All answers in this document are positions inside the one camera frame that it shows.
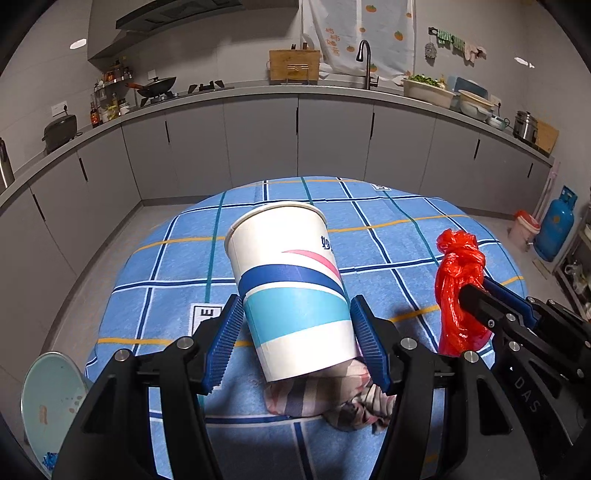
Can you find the steel thermos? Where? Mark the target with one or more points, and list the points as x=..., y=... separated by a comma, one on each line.
x=5, y=166

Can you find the blue gas cylinder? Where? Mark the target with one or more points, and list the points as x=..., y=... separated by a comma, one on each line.
x=556, y=221

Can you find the grey wall cabinet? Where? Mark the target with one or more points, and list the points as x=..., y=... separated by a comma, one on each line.
x=106, y=32

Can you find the blue and red snack packet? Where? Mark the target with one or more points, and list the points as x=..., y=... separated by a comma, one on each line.
x=48, y=460

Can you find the kitchen faucet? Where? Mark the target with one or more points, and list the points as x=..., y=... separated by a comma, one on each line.
x=367, y=64

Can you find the blue checked tablecloth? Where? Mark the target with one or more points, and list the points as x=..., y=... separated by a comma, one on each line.
x=184, y=277

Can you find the white and blue paper cup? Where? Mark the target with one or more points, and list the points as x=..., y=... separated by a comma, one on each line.
x=286, y=286

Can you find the small wooden board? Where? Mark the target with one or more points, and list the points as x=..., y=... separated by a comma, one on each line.
x=548, y=138

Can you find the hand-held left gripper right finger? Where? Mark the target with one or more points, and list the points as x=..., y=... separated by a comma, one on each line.
x=369, y=346

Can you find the wooden cutting board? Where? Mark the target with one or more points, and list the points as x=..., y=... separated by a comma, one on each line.
x=295, y=67

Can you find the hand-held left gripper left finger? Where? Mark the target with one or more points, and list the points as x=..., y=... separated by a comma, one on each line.
x=226, y=344

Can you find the grey kitchen counter cabinets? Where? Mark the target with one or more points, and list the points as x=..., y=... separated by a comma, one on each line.
x=258, y=138

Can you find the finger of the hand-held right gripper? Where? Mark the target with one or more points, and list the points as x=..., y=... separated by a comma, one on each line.
x=480, y=304
x=510, y=295

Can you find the beige basin with vegetables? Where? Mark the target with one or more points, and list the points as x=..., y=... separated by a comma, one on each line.
x=427, y=92

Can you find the metal rack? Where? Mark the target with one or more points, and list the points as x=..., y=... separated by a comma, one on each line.
x=575, y=277

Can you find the black wok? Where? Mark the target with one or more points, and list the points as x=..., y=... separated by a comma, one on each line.
x=157, y=85

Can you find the small red bin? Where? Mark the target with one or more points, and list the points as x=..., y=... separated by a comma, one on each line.
x=524, y=228

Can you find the dark sauce bottle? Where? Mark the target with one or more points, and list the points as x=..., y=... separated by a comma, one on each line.
x=95, y=117

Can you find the white wall outlet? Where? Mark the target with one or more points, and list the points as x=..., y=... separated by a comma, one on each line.
x=60, y=108

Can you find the gas stove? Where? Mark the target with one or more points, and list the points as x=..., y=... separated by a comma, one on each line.
x=207, y=86

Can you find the steel pot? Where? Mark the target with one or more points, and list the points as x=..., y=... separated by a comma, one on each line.
x=525, y=127

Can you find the range hood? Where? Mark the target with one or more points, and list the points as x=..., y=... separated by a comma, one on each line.
x=161, y=16

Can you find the white bowl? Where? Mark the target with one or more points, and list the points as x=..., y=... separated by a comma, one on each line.
x=475, y=106

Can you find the striped cloth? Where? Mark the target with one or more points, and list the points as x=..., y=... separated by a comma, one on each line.
x=314, y=397

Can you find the white printed curtain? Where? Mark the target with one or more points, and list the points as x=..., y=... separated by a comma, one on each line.
x=364, y=32

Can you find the hanging cloths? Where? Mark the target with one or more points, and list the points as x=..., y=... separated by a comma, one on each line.
x=457, y=44

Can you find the red plastic bag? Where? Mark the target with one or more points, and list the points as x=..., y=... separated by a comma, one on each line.
x=455, y=277

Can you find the spice rack with bottles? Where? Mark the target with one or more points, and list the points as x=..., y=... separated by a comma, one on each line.
x=115, y=87

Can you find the black rice cooker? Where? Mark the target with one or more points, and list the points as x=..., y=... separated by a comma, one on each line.
x=60, y=134

